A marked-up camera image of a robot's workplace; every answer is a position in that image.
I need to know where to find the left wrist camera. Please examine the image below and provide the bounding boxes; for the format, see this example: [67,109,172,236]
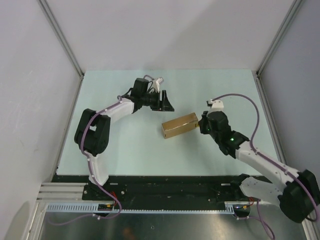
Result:
[151,77,164,93]

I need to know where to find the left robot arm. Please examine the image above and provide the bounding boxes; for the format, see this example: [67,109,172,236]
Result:
[74,75,175,200]

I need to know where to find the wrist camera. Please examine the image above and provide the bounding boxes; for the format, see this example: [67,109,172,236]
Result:
[151,77,164,93]
[206,99,224,112]

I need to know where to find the brown cardboard express box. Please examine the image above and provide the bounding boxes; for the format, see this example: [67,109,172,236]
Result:
[161,112,199,139]

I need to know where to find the aluminium frame post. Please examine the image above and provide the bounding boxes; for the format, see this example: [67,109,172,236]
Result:
[256,0,305,76]
[37,0,84,79]

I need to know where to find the grey slotted cable duct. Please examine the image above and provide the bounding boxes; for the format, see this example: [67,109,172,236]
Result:
[46,202,235,215]

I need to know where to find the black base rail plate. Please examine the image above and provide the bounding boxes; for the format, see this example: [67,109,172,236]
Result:
[51,174,293,208]

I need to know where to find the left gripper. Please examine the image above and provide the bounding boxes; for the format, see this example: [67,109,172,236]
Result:
[141,90,175,112]

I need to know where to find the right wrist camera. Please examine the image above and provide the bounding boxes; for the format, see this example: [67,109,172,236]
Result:
[206,99,224,112]

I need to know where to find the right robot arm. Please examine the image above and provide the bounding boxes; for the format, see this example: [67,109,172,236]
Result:
[198,111,320,223]

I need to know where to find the right aluminium frame post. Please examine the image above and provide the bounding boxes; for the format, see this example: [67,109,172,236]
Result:
[256,0,305,76]

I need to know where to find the left aluminium frame post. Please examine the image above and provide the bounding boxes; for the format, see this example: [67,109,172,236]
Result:
[37,0,84,79]

